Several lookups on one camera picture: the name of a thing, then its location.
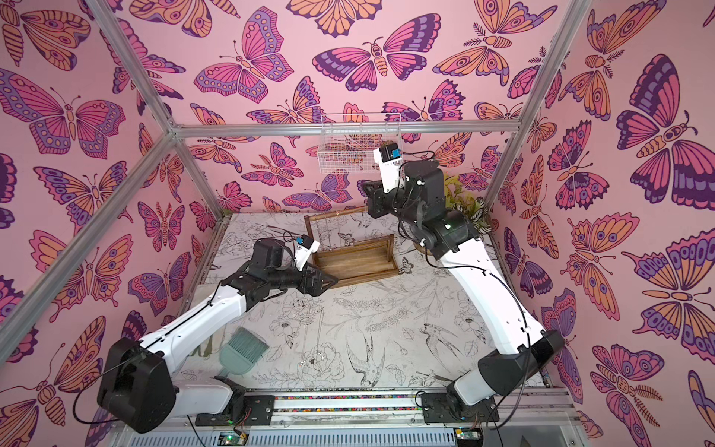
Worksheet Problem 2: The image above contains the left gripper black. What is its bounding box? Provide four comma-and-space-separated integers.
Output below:
267, 261, 338, 298

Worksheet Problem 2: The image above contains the wooden jewelry display stand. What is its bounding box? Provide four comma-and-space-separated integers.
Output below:
305, 206, 398, 287

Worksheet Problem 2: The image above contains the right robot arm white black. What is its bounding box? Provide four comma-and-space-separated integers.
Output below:
361, 158, 565, 422

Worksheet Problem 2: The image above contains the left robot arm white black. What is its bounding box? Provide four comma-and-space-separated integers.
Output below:
97, 235, 338, 434

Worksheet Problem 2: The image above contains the glass vase with plants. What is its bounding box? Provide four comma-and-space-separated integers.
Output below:
444, 176, 493, 234

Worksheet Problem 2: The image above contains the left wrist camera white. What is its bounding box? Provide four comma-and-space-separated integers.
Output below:
294, 235, 320, 271

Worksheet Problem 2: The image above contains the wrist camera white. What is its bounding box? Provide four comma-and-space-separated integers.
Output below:
372, 141, 403, 193
294, 235, 320, 271

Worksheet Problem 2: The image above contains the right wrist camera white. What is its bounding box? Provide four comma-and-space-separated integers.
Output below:
372, 141, 403, 193

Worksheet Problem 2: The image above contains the white wire wall basket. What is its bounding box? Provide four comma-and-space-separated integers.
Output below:
314, 108, 404, 174

